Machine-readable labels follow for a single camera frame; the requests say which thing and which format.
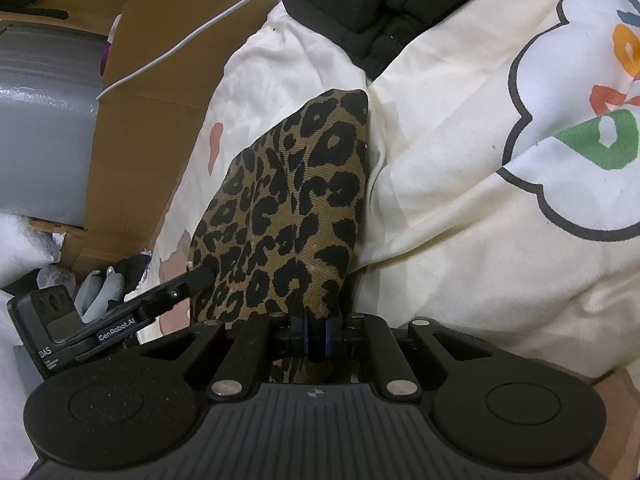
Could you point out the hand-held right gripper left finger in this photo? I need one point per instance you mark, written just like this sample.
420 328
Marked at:
306 337

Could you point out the grey blue plush toy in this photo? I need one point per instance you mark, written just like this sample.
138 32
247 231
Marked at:
100 292

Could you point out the grey plastic wrapped box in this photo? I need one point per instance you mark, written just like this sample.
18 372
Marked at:
45 135

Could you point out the leopard print skirt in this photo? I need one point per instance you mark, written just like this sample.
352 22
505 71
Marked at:
285 200

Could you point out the white plastic bag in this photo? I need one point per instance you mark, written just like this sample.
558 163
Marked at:
25 245

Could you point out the purple plastic item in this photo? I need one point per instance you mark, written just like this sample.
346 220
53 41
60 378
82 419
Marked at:
105 57

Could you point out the black folded garment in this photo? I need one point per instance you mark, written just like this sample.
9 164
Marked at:
400 0

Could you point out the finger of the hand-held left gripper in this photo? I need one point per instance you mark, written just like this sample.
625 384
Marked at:
197 280

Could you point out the cream printed blanket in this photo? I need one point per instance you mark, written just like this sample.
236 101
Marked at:
450 185

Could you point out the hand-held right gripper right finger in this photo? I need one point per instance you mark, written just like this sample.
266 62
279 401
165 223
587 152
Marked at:
326 337

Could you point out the crumpled clear plastic bag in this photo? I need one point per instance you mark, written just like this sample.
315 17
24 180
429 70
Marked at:
55 277

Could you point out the brown cardboard sheet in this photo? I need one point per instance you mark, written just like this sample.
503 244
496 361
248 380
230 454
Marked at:
150 125

